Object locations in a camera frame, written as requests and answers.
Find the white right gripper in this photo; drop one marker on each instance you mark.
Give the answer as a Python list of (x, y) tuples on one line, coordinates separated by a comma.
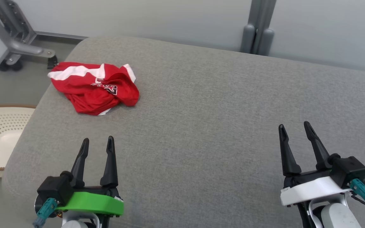
[(309, 190)]

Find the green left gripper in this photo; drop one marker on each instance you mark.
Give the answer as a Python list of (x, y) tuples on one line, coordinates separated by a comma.
[(97, 204)]

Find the red jersey with logo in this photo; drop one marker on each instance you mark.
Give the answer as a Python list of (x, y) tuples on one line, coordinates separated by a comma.
[(90, 95)]

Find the cream perforated laundry basket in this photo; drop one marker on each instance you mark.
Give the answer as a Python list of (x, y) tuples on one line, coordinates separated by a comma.
[(2, 136)]

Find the grey metal wheeled stand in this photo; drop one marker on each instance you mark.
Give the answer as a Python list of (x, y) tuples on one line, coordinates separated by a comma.
[(17, 44)]

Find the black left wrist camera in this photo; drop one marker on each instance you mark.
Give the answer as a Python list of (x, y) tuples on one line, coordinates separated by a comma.
[(54, 188)]

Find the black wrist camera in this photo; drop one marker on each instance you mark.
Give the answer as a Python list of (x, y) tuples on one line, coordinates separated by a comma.
[(348, 171), (54, 188)]

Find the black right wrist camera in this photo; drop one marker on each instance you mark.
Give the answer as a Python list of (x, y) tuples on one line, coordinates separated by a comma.
[(348, 171)]

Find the grey wall partition post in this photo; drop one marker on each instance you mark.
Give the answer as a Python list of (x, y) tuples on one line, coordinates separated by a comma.
[(258, 34)]

